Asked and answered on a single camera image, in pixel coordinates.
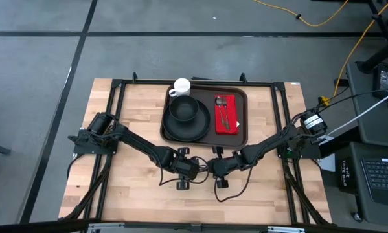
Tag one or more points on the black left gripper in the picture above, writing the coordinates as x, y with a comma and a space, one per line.
184, 168

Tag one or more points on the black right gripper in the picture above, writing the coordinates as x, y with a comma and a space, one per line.
223, 166

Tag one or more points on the dark grey plate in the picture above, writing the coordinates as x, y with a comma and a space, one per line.
187, 131

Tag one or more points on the shiny metal fork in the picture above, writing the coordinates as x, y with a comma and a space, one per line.
226, 113

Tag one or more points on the red cloth napkin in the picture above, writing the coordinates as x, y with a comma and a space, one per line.
232, 110

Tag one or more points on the dark grey bowl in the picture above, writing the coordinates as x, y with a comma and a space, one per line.
184, 107

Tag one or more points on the shiny metal spoon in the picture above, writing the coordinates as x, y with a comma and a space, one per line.
218, 101

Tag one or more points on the white ceramic mug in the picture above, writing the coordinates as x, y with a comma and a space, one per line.
182, 86

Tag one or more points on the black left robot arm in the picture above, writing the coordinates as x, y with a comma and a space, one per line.
138, 145

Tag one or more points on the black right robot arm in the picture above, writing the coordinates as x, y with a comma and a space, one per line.
268, 145

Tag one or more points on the brown plastic tray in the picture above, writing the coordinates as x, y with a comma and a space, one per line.
210, 142

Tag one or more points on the black tote bag box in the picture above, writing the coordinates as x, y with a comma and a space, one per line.
346, 174

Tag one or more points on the white rod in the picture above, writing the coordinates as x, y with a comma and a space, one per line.
362, 113

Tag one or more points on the grey side table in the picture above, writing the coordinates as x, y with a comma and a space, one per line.
375, 123

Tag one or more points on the black laptop keyboard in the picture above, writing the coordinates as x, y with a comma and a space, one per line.
381, 178

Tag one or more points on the grey rolling cart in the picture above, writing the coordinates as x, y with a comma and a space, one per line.
381, 217

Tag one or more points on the black control box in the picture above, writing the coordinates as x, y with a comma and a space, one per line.
386, 81

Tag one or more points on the black stand legs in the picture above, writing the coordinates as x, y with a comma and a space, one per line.
381, 55

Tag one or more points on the black metal table frame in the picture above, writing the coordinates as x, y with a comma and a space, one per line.
148, 82

